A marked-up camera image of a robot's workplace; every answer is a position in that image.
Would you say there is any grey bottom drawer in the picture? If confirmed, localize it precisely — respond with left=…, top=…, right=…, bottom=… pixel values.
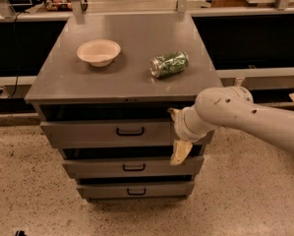
left=77, top=181, right=195, bottom=200

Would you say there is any grey top drawer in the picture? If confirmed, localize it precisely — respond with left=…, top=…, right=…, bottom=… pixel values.
left=39, top=117, right=216, bottom=149

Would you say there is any green soda can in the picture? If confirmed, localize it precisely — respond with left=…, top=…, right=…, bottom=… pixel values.
left=149, top=51, right=189, bottom=78

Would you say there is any grey metal railing frame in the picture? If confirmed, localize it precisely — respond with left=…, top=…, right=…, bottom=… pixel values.
left=0, top=0, right=294, bottom=22

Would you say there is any black hanging cable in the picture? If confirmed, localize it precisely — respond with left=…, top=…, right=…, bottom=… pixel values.
left=8, top=11, right=23, bottom=98

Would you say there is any white paper bowl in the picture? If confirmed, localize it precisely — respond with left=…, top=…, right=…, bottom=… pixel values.
left=77, top=39, right=121, bottom=67

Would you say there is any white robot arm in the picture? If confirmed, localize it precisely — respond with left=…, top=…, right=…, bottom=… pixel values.
left=169, top=87, right=294, bottom=165

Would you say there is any grey middle drawer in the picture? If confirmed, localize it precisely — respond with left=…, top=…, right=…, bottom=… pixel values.
left=63, top=156, right=204, bottom=179

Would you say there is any grey drawer cabinet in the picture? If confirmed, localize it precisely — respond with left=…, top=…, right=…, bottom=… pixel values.
left=24, top=13, right=227, bottom=203

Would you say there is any grey drawer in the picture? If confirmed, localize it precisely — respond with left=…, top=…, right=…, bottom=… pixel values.
left=63, top=156, right=204, bottom=179
left=77, top=181, right=195, bottom=200
left=39, top=117, right=216, bottom=149

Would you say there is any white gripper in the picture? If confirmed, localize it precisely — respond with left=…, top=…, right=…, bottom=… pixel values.
left=167, top=107, right=206, bottom=166

